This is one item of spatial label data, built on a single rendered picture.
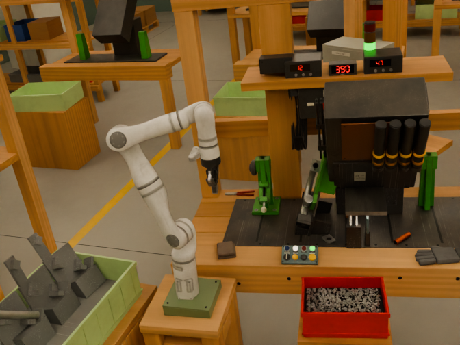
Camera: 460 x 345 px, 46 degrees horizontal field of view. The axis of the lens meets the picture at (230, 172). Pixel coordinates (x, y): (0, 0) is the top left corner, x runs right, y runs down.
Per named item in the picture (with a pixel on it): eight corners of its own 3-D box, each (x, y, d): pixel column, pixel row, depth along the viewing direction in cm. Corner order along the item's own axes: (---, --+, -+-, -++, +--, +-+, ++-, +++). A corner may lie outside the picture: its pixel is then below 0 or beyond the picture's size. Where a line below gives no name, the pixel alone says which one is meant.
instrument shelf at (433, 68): (452, 81, 227) (453, 72, 225) (241, 92, 246) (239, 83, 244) (443, 64, 249) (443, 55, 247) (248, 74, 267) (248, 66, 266)
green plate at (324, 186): (331, 206, 236) (343, 164, 226) (312, 201, 236) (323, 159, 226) (331, 193, 246) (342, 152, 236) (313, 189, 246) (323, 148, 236)
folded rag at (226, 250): (217, 247, 244) (216, 241, 243) (235, 244, 244) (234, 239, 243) (218, 260, 235) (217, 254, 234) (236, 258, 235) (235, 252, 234)
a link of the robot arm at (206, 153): (193, 150, 208) (191, 136, 205) (222, 150, 206) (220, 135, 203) (187, 161, 200) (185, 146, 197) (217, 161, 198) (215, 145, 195)
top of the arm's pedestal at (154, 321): (218, 339, 205) (218, 331, 204) (140, 333, 213) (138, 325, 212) (237, 285, 233) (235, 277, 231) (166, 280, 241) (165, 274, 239)
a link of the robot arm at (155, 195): (132, 193, 200) (147, 181, 207) (170, 254, 205) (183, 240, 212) (149, 186, 194) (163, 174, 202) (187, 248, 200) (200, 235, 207)
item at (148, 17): (135, 40, 1057) (131, 17, 1037) (98, 42, 1081) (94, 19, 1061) (159, 26, 1158) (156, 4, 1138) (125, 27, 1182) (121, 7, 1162)
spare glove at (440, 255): (459, 247, 224) (460, 242, 223) (469, 263, 215) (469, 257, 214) (410, 251, 226) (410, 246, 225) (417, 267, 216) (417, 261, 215)
